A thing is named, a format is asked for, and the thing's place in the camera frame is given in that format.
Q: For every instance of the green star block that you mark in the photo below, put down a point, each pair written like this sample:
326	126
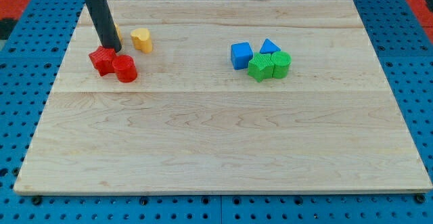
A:
260	67

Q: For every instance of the red cylinder block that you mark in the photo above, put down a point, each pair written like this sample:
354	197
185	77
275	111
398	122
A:
124	68

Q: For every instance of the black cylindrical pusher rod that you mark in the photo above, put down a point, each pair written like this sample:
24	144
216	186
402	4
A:
104	25

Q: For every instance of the yellow block behind rod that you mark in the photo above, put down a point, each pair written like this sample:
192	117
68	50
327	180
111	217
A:
118	31

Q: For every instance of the yellow heart block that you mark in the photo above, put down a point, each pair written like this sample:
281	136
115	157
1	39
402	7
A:
142	40

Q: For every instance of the green cylinder block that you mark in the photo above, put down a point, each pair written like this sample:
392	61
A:
281	61

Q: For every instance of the blue triangle block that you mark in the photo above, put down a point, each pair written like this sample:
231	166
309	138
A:
269	47

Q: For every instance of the red star block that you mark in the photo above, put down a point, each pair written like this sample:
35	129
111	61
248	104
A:
101	60

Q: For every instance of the wooden board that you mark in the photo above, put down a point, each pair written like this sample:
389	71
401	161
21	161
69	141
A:
192	124

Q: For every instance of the blue cube block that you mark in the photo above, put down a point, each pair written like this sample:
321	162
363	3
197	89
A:
241	54

